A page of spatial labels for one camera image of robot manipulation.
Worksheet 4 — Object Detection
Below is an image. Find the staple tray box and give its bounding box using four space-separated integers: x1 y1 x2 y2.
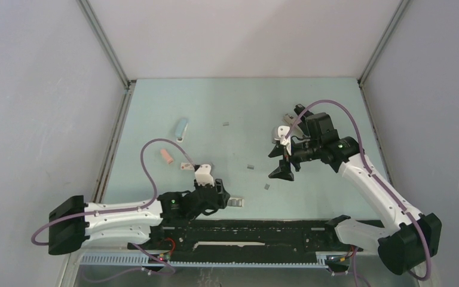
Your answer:
227 197 244 208

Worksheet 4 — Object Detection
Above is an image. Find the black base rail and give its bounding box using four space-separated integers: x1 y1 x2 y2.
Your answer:
140 219 351 265

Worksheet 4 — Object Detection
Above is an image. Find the light blue stapler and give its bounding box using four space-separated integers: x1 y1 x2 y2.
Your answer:
175 118 189 142

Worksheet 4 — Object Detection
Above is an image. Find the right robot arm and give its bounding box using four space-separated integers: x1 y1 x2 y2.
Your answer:
268 112 442 275

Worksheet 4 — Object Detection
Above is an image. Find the beige and black stapler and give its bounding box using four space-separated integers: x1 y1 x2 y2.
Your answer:
283 114 297 126

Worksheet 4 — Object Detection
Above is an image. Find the pink mini stapler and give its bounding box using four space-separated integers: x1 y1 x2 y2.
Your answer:
160 149 175 164

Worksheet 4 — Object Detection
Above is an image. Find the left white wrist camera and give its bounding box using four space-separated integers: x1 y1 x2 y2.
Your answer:
194 164 215 187

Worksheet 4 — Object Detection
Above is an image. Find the white staple box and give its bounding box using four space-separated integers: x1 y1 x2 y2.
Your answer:
180 162 195 170

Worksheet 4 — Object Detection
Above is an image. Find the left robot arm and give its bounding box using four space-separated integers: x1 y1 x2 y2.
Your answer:
48 179 230 255

